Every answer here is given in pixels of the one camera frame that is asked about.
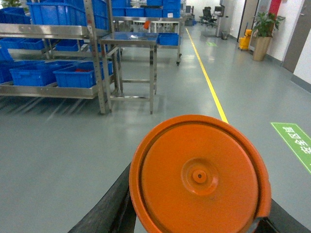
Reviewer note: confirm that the steel shelf rack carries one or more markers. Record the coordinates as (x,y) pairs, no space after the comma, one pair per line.
(61,33)

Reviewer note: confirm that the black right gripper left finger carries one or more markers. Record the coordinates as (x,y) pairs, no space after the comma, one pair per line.
(114,213)

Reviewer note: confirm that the blue bin with red parts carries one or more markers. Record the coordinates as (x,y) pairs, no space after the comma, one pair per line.
(78,75)

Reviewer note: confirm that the tall potted plant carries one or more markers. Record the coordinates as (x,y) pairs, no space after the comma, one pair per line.
(265,24)

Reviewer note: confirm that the stainless steel table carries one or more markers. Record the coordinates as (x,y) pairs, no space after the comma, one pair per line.
(134,58)

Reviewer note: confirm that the orange round cap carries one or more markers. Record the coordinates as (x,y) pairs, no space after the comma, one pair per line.
(198,174)

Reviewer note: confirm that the yellow mop bucket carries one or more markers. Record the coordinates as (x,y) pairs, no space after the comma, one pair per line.
(244,41)

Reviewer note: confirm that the grey trash bin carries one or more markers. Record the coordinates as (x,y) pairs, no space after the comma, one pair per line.
(224,35)

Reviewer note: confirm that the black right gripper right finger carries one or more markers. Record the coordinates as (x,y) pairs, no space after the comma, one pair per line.
(279,221)

